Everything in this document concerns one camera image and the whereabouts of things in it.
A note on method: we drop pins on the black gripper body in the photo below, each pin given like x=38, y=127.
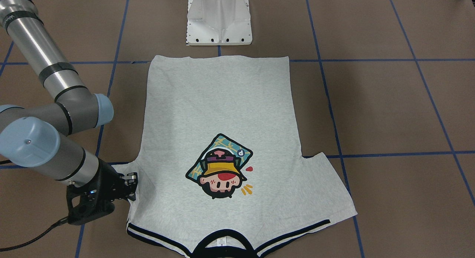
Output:
x=108, y=177

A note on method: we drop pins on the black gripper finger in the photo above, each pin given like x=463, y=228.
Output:
x=131, y=183

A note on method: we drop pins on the grey cartoon print t-shirt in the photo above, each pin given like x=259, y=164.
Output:
x=220, y=168

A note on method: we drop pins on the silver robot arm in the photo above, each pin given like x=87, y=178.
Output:
x=38, y=138

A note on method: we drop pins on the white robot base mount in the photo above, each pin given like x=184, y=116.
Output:
x=218, y=22

